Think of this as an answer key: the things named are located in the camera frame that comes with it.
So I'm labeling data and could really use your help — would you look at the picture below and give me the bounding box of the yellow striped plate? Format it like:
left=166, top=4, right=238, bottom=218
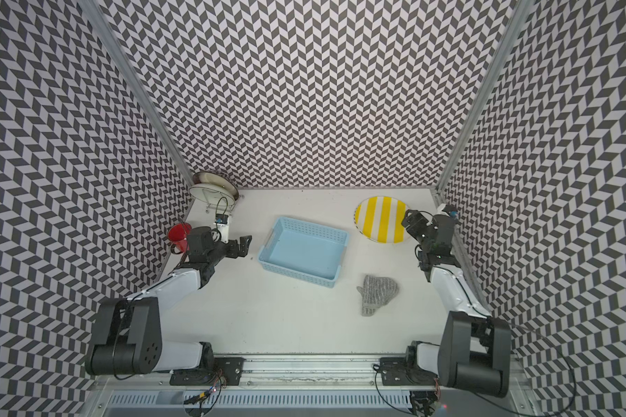
left=353, top=196, right=409, bottom=244

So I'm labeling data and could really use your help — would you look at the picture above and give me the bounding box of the grey striped cloth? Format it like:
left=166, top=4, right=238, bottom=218
left=356, top=276, right=399, bottom=317

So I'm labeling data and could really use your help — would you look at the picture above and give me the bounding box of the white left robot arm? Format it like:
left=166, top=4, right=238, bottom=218
left=85, top=226, right=252, bottom=380

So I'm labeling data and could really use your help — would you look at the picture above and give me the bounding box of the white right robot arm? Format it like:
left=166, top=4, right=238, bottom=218
left=402, top=204, right=511, bottom=398

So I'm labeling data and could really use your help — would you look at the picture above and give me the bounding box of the white plate in rack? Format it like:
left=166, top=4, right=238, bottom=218
left=190, top=183, right=236, bottom=206

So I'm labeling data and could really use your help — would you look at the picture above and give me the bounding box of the red cup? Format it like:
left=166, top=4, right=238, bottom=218
left=167, top=222, right=192, bottom=255

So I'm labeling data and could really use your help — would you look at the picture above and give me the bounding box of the light blue plastic basket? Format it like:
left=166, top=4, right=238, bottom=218
left=258, top=216, right=350, bottom=288

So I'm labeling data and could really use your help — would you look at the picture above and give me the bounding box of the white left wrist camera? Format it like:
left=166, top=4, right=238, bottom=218
left=215, top=213, right=231, bottom=243

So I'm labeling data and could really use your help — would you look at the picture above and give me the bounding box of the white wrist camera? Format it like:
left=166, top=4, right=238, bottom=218
left=436, top=203, right=458, bottom=218
left=215, top=213, right=231, bottom=243

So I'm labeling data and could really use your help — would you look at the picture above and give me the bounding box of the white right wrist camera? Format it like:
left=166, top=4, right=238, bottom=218
left=436, top=203, right=458, bottom=218

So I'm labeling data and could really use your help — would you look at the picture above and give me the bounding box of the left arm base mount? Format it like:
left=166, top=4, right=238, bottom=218
left=170, top=356, right=245, bottom=387

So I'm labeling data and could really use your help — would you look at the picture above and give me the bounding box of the aluminium front rail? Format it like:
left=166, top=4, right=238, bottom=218
left=91, top=354, right=531, bottom=394

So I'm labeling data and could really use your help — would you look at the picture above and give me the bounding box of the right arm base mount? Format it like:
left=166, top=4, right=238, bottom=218
left=374, top=356, right=438, bottom=387

